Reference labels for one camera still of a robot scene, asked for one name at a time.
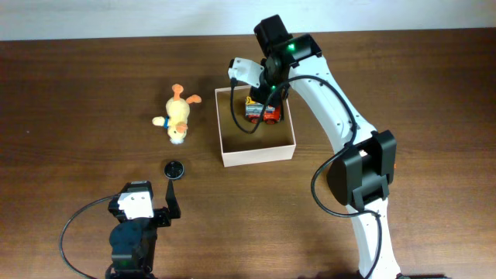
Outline pink cardboard box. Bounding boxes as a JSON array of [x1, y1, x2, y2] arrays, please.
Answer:
[[215, 88, 296, 167]]

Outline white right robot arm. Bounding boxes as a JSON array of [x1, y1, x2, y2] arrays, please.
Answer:
[[253, 15, 401, 278]]

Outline yellow plush duck toy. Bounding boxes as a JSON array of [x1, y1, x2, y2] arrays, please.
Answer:
[[152, 84, 202, 145]]

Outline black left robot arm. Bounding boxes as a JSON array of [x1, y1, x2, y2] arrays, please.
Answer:
[[105, 181, 181, 279]]

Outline red silver toy truck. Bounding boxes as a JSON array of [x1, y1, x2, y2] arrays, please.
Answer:
[[245, 96, 281, 125]]

